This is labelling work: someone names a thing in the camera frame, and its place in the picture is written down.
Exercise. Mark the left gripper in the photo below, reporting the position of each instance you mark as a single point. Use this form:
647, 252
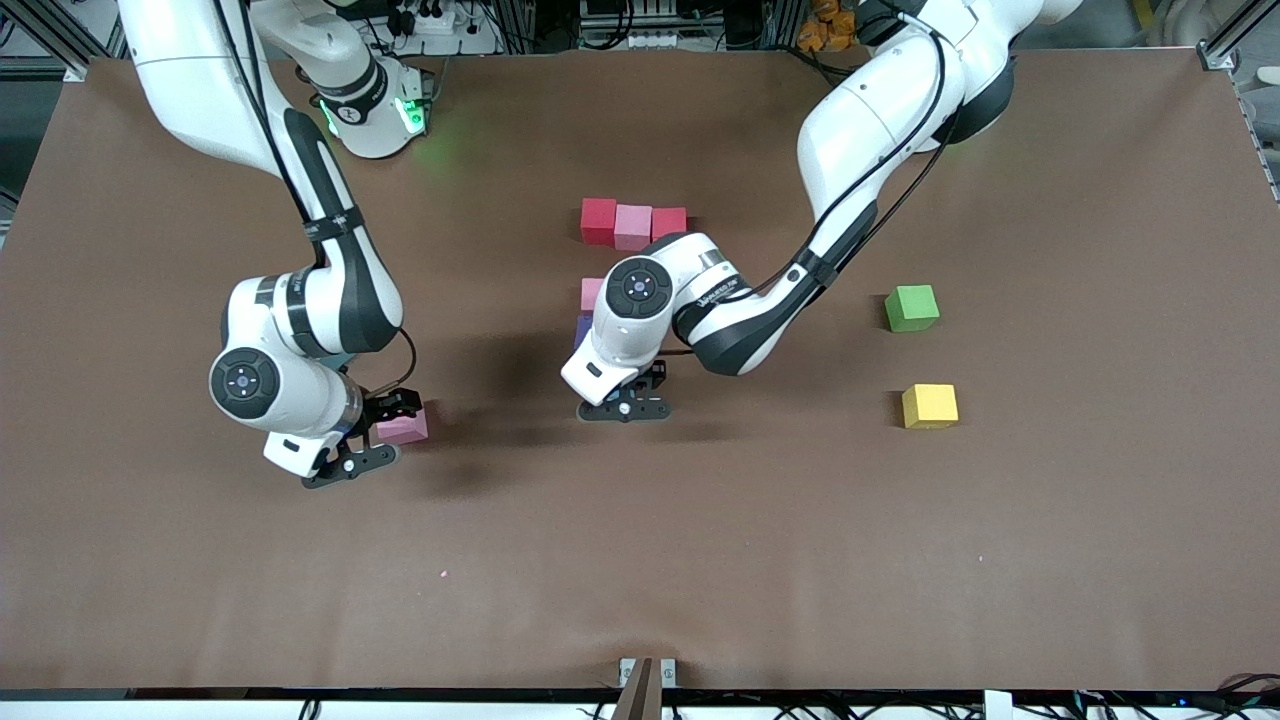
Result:
653, 374

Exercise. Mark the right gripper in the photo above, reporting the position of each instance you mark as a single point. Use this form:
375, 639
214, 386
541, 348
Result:
383, 408

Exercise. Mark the pink foam cube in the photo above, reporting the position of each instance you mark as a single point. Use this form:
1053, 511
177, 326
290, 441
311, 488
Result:
405, 430
632, 227
590, 293

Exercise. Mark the purple foam cube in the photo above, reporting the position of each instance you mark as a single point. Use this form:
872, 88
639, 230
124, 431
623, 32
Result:
582, 330

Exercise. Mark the red foam cube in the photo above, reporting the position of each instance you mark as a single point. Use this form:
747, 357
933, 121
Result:
668, 222
598, 220

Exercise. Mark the yellow foam cube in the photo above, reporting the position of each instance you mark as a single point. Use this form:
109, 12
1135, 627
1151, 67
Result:
929, 403

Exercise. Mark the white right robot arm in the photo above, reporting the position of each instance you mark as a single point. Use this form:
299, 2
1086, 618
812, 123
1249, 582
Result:
330, 270

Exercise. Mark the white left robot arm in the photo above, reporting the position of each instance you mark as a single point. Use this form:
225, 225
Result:
870, 120

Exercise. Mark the paper table cover sheet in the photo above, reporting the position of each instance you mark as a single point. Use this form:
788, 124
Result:
640, 550

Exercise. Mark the green foam cube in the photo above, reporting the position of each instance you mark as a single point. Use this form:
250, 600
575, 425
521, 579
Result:
911, 305

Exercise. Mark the white tag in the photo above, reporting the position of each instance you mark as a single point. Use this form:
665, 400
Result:
998, 706

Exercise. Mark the metal table edge bracket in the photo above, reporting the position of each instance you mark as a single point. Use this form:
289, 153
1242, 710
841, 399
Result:
665, 672

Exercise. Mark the aluminium frame profile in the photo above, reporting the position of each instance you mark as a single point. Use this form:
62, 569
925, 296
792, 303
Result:
1225, 45
90, 30

